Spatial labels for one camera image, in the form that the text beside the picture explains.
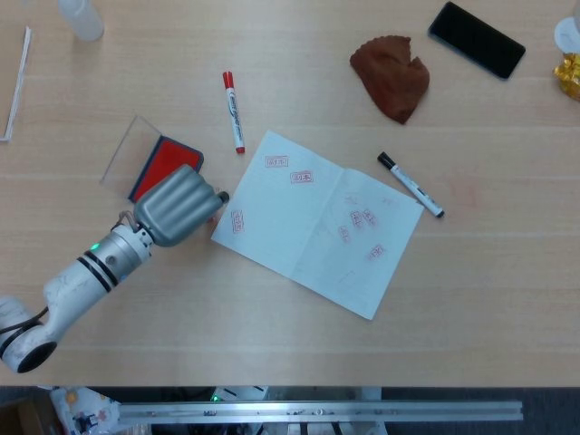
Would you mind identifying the open white lined notebook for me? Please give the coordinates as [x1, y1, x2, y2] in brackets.
[210, 130, 426, 321]

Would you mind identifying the gold snack package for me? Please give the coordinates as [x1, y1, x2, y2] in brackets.
[552, 52, 580, 100]

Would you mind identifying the brown crumpled cloth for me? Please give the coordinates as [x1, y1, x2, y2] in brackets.
[349, 35, 430, 125]

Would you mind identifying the black whiteboard marker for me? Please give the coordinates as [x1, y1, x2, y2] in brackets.
[376, 151, 446, 219]

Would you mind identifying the translucent plastic squeeze bottle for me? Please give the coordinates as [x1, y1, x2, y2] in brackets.
[57, 0, 105, 43]

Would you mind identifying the black smartphone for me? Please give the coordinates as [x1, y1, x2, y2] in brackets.
[427, 1, 527, 82]

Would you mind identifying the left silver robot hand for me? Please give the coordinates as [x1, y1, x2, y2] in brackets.
[133, 163, 230, 248]

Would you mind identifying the red ink pad clear lid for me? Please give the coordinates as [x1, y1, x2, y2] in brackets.
[99, 114, 205, 204]

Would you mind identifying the white round coaster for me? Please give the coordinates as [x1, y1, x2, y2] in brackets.
[554, 16, 580, 54]

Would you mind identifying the red whiteboard marker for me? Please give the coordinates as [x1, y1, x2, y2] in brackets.
[221, 71, 247, 155]

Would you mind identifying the aluminium rail profile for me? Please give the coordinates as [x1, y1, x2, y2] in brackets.
[118, 400, 525, 426]

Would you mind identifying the colourful printed sheet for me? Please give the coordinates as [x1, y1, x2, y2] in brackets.
[48, 386, 122, 435]

